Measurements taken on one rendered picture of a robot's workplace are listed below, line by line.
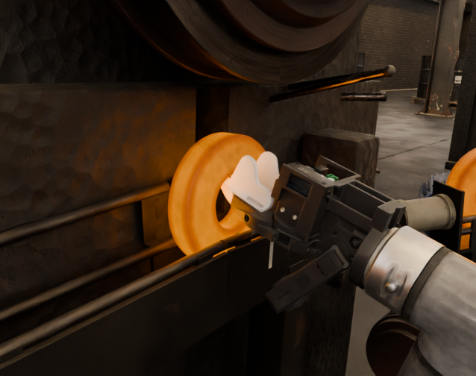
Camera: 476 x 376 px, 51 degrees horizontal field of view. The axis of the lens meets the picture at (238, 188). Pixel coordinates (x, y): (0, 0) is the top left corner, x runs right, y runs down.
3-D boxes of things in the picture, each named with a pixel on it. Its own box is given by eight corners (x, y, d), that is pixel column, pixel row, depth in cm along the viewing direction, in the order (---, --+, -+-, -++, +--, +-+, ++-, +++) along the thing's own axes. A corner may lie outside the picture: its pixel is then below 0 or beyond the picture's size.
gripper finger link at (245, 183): (229, 136, 58) (292, 171, 53) (218, 183, 60) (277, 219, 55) (210, 139, 55) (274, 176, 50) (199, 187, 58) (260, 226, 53)
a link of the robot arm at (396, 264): (422, 301, 50) (387, 332, 44) (382, 275, 52) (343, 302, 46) (454, 236, 47) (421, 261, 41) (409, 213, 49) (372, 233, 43)
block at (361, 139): (285, 271, 84) (296, 130, 78) (310, 259, 90) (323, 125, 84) (342, 293, 78) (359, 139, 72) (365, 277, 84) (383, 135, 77)
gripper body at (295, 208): (316, 151, 55) (418, 203, 48) (294, 219, 58) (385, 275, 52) (275, 161, 49) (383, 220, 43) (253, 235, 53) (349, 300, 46)
